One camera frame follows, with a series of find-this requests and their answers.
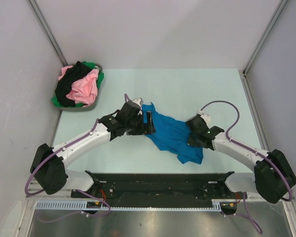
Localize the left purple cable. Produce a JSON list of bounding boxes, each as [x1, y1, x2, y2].
[[24, 93, 129, 223]]

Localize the white slotted cable duct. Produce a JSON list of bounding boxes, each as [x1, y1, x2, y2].
[[36, 200, 222, 212]]

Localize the green t shirt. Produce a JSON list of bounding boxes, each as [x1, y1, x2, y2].
[[51, 61, 105, 108]]

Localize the grey laundry basket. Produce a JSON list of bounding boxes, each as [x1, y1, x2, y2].
[[56, 63, 104, 113]]

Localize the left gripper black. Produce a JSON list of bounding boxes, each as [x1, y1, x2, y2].
[[125, 111, 155, 135]]

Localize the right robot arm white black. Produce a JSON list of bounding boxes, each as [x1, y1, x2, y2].
[[185, 115, 296, 204]]

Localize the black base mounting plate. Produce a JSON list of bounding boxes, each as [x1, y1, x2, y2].
[[71, 172, 244, 207]]

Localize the purple cable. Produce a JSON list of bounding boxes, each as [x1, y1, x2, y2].
[[199, 100, 296, 234], [24, 93, 129, 223]]

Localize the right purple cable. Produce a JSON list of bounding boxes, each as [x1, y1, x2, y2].
[[199, 100, 296, 234]]

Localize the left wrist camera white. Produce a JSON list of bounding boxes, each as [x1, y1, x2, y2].
[[131, 97, 144, 115]]

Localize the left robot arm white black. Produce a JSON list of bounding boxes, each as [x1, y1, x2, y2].
[[25, 99, 156, 198]]

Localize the pink t shirt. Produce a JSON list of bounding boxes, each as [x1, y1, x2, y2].
[[58, 65, 100, 106]]

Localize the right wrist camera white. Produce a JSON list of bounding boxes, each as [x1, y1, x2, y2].
[[197, 111, 211, 125]]

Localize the blue t shirt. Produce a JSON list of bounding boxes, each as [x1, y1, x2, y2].
[[142, 103, 204, 164]]

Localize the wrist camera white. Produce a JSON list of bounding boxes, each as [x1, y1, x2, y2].
[[197, 111, 211, 125], [131, 97, 144, 115]]

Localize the aluminium frame rail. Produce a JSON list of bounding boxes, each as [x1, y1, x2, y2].
[[26, 180, 293, 202]]

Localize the black t shirt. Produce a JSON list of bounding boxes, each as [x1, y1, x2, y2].
[[55, 61, 91, 107]]

